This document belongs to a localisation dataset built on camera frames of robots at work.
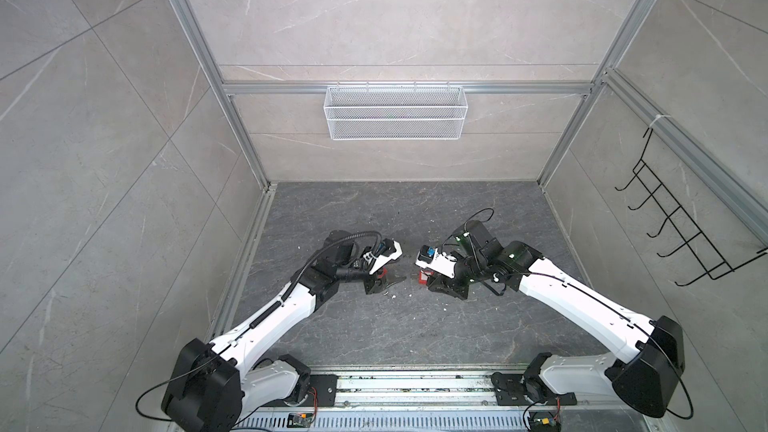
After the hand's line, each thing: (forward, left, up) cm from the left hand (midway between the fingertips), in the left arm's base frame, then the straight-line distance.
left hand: (398, 260), depth 76 cm
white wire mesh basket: (+52, -1, +10) cm, 53 cm away
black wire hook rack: (-5, -62, +15) cm, 64 cm away
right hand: (-3, -9, -3) cm, 10 cm away
